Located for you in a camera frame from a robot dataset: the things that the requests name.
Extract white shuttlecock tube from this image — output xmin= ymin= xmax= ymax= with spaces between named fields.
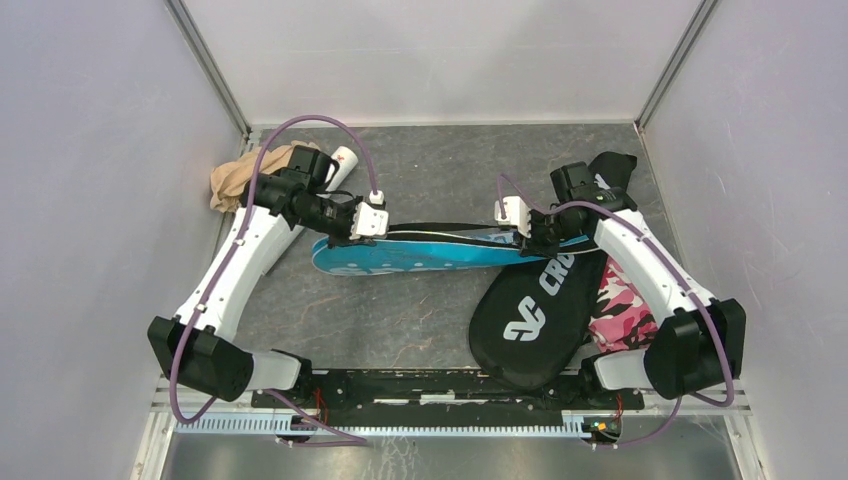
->
xmin=261 ymin=144 xmax=360 ymax=276

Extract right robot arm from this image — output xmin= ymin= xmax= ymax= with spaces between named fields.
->
xmin=496 ymin=162 xmax=746 ymax=408

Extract beige cloth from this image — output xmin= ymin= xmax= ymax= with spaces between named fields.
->
xmin=209 ymin=141 xmax=319 ymax=213

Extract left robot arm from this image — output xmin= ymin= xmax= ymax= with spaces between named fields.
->
xmin=147 ymin=144 xmax=359 ymax=408

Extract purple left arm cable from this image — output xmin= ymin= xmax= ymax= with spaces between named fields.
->
xmin=168 ymin=115 xmax=387 ymax=448

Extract black Crossway racket bag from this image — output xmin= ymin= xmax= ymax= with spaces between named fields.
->
xmin=468 ymin=150 xmax=639 ymax=392

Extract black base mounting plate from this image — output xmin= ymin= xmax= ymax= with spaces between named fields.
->
xmin=251 ymin=369 xmax=645 ymax=428

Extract blue Sport racket bag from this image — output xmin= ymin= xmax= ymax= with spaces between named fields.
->
xmin=311 ymin=221 xmax=601 ymax=278

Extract pink camouflage cloth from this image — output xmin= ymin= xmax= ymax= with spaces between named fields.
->
xmin=588 ymin=257 xmax=658 ymax=353

